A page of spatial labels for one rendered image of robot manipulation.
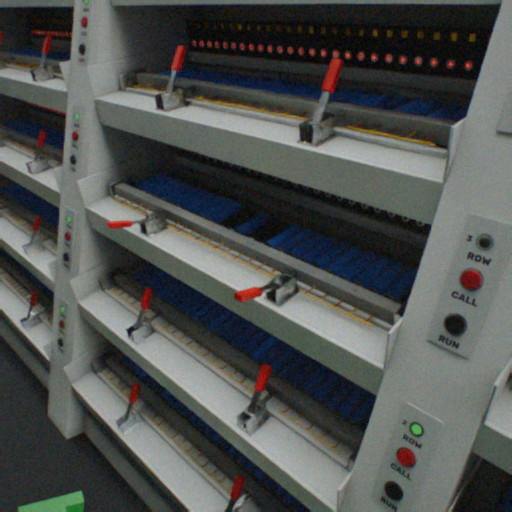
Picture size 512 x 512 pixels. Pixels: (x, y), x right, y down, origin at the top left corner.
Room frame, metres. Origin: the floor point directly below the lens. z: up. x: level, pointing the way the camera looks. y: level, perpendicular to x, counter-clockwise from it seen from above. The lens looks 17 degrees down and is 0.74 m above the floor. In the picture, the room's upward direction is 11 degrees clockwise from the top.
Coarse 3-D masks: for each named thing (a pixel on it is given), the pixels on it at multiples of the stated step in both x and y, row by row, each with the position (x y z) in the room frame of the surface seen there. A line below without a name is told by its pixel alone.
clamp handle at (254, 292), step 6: (276, 276) 0.51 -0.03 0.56; (276, 282) 0.51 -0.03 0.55; (252, 288) 0.48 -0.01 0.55; (258, 288) 0.48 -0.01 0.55; (264, 288) 0.49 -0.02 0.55; (270, 288) 0.49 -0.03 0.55; (276, 288) 0.50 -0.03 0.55; (240, 294) 0.45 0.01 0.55; (246, 294) 0.46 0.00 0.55; (252, 294) 0.46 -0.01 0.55; (258, 294) 0.47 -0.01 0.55; (240, 300) 0.45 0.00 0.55
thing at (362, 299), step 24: (120, 192) 0.79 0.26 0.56; (168, 216) 0.70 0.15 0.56; (192, 216) 0.67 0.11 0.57; (216, 240) 0.63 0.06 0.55; (240, 240) 0.60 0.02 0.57; (264, 264) 0.57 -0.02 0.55; (288, 264) 0.54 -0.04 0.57; (312, 288) 0.51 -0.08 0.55; (336, 288) 0.49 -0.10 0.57; (360, 288) 0.49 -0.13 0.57; (384, 312) 0.46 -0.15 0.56
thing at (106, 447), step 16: (0, 320) 1.12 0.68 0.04; (16, 336) 1.05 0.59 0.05; (16, 352) 1.05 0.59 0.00; (32, 352) 0.99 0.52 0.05; (32, 368) 0.98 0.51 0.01; (48, 368) 0.94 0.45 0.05; (48, 384) 0.92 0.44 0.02; (96, 432) 0.78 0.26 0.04; (112, 448) 0.74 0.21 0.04; (112, 464) 0.74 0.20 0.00; (128, 464) 0.70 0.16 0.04; (128, 480) 0.70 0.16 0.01; (144, 480) 0.67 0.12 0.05; (144, 496) 0.66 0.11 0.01; (160, 496) 0.64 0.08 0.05
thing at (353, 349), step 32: (128, 160) 0.84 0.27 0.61; (160, 160) 0.90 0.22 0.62; (192, 160) 0.85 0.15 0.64; (96, 192) 0.79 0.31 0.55; (288, 192) 0.70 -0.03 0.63; (96, 224) 0.77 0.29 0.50; (288, 224) 0.68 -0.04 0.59; (384, 224) 0.60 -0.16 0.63; (160, 256) 0.64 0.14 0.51; (192, 256) 0.61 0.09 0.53; (224, 256) 0.61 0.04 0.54; (224, 288) 0.55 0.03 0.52; (256, 320) 0.52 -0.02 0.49; (288, 320) 0.48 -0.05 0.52; (320, 320) 0.47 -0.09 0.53; (352, 320) 0.47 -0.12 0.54; (320, 352) 0.46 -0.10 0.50; (352, 352) 0.42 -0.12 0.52; (384, 352) 0.42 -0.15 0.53
